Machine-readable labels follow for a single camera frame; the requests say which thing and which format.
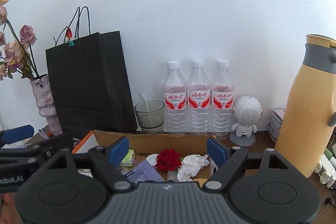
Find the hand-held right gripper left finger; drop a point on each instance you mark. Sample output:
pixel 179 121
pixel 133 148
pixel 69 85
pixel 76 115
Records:
pixel 119 150

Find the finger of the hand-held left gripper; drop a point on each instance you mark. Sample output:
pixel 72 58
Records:
pixel 39 150
pixel 18 134

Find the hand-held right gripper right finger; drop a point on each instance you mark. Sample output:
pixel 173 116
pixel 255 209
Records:
pixel 216 151

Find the green packet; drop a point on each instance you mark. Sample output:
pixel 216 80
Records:
pixel 130 157

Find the black pen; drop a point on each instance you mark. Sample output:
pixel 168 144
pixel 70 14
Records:
pixel 130 173

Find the white tissue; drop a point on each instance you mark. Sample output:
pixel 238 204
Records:
pixel 191 163

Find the white round lid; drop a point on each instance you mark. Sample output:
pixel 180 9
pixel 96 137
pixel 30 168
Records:
pixel 152 159

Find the grey-blue linen pouch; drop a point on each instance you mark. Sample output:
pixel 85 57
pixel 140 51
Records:
pixel 147 171

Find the red cardboard box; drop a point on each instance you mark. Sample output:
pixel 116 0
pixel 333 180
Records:
pixel 162 142

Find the red artificial rose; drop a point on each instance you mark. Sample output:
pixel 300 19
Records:
pixel 168 158

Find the person's left hand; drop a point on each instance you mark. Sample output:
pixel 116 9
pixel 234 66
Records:
pixel 9 204

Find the mottled purple vase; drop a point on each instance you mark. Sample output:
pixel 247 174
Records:
pixel 44 100

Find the glass cup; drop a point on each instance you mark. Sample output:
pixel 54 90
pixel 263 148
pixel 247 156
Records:
pixel 149 116

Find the white robot speaker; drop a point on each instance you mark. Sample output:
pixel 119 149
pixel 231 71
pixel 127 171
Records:
pixel 246 111

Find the clear water bottle red label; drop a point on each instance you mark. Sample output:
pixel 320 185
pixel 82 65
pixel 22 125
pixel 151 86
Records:
pixel 222 98
pixel 198 98
pixel 175 98

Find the small stacked boxes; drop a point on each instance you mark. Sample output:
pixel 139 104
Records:
pixel 275 124

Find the black paper bag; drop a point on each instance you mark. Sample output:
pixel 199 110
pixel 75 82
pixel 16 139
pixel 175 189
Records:
pixel 89 82

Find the dried rose bouquet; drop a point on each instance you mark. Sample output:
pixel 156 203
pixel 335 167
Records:
pixel 13 53

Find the yellow thermos jug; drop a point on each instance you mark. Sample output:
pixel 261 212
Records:
pixel 307 108

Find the teal binder clip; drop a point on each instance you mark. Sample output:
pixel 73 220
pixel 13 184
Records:
pixel 71 43

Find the small white tubes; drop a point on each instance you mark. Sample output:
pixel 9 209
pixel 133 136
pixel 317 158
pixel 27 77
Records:
pixel 326 171

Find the red bud twig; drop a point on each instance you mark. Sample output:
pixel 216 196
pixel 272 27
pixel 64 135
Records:
pixel 68 32

